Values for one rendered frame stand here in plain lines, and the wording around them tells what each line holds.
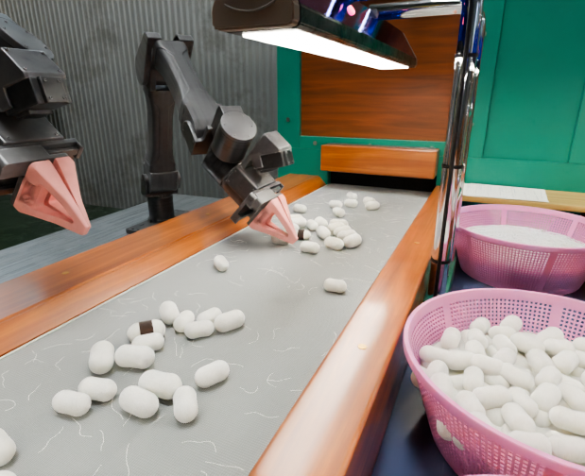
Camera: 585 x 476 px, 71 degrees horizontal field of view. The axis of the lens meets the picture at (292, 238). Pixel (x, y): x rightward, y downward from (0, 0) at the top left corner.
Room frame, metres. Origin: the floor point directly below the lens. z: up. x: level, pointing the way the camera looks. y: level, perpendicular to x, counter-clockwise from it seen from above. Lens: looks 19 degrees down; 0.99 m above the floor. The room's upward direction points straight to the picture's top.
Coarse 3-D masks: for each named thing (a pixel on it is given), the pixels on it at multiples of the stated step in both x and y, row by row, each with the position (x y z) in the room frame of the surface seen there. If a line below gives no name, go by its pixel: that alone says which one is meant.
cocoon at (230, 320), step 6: (228, 312) 0.40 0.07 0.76; (234, 312) 0.40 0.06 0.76; (240, 312) 0.41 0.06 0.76; (216, 318) 0.39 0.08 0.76; (222, 318) 0.39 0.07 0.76; (228, 318) 0.39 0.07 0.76; (234, 318) 0.40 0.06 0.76; (240, 318) 0.40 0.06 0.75; (216, 324) 0.39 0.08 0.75; (222, 324) 0.39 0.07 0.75; (228, 324) 0.39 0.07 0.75; (234, 324) 0.39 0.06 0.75; (240, 324) 0.40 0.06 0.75; (222, 330) 0.39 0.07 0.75; (228, 330) 0.39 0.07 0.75
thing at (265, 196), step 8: (264, 192) 0.65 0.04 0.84; (272, 192) 0.67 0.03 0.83; (280, 192) 0.68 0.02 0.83; (256, 200) 0.63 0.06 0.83; (264, 200) 0.63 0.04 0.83; (280, 200) 0.67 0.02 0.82; (256, 208) 0.63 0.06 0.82; (288, 216) 0.66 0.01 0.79; (272, 224) 0.68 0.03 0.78; (296, 232) 0.66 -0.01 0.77
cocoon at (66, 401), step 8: (64, 392) 0.28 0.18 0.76; (72, 392) 0.28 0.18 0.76; (56, 400) 0.27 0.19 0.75; (64, 400) 0.27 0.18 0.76; (72, 400) 0.27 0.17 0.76; (80, 400) 0.27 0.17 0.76; (88, 400) 0.27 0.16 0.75; (56, 408) 0.27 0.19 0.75; (64, 408) 0.26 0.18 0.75; (72, 408) 0.26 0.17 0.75; (80, 408) 0.26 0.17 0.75; (88, 408) 0.27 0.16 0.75
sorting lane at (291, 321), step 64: (320, 192) 1.09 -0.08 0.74; (384, 192) 1.09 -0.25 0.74; (192, 256) 0.62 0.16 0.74; (256, 256) 0.62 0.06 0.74; (320, 256) 0.62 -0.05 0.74; (384, 256) 0.62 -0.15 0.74; (128, 320) 0.42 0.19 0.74; (256, 320) 0.42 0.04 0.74; (320, 320) 0.42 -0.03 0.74; (0, 384) 0.31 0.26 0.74; (64, 384) 0.31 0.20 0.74; (128, 384) 0.31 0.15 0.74; (192, 384) 0.31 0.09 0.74; (256, 384) 0.31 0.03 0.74; (64, 448) 0.24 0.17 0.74; (128, 448) 0.24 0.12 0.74; (192, 448) 0.24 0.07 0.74; (256, 448) 0.24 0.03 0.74
